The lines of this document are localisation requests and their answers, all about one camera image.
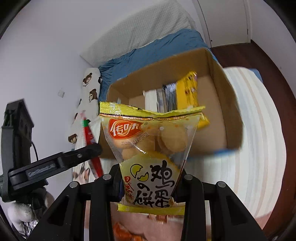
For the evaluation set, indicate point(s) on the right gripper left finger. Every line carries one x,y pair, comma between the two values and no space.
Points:
65,218

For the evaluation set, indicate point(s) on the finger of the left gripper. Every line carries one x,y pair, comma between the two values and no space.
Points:
57,162

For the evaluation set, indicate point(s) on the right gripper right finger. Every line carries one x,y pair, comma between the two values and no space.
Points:
230,219

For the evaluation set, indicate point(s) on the red snack packet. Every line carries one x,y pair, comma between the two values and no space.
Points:
94,163

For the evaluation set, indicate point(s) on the brown biscuit packet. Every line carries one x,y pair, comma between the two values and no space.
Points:
137,226

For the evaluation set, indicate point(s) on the yellow egg biscuit bag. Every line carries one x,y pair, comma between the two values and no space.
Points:
151,149

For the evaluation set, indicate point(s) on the white gloved left hand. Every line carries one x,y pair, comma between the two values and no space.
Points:
25,213

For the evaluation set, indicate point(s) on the striped cat print blanket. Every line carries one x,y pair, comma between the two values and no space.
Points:
255,170

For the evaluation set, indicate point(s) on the bear print bolster pillow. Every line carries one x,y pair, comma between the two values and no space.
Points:
88,102

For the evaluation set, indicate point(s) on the cardboard snack box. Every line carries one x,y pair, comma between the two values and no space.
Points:
214,92

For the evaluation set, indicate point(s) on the white snack box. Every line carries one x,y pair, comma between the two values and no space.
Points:
151,100

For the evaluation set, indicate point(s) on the yellow snack bag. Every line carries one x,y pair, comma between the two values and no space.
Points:
187,99

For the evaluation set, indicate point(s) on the black striped snack pack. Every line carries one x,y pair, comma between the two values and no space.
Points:
166,98

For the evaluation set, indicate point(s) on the grey padded headboard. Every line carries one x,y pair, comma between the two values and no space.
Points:
138,30

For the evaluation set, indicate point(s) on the blue pillow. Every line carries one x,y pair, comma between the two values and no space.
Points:
172,44

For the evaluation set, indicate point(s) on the white door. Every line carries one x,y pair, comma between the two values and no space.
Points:
224,22

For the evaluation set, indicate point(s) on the wall socket plate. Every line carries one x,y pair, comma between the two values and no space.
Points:
61,93

